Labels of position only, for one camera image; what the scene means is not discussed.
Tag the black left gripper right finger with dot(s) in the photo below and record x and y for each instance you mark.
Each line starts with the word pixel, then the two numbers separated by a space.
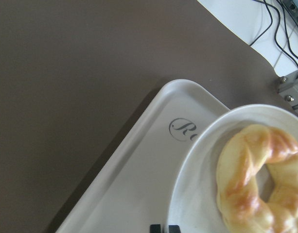
pixel 173 229

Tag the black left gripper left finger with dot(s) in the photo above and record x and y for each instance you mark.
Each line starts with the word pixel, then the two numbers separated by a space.
pixel 155 228

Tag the white round plate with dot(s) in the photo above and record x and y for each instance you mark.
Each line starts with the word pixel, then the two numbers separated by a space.
pixel 193 204

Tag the twisted glazed donut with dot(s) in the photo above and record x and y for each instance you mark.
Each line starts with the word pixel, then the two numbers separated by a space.
pixel 257 181

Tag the cream rectangular tray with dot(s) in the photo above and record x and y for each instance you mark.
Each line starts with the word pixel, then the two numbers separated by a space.
pixel 133 189

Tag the aluminium frame post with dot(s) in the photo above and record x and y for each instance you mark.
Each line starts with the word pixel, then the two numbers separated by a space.
pixel 288 89

